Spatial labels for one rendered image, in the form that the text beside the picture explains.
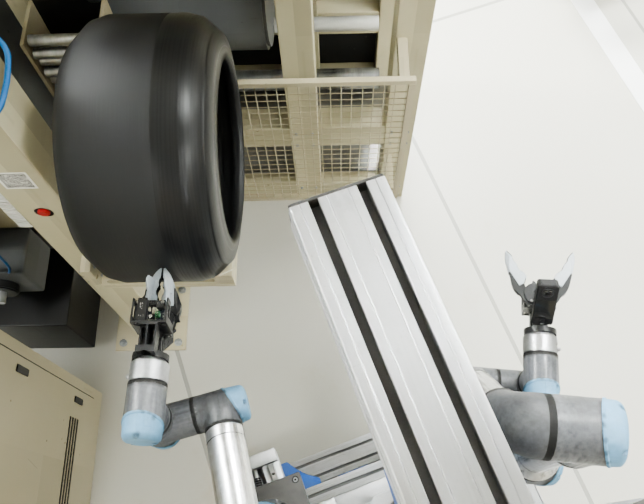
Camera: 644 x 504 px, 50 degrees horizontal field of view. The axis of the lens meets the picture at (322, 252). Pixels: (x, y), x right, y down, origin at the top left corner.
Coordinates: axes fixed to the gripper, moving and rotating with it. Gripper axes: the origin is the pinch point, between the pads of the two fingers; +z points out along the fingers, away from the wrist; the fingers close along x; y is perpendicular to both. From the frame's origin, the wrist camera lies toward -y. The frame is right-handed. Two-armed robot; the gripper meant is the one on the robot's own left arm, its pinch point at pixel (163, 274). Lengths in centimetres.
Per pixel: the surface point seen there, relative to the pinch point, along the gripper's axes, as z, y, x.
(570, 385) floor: 14, -120, -122
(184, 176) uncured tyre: 9.7, 21.7, -7.8
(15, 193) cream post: 23.0, -2.5, 37.1
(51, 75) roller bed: 63, -7, 38
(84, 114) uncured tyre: 19.0, 29.1, 10.3
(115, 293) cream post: 31, -72, 35
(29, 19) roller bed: 70, 6, 40
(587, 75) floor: 150, -105, -149
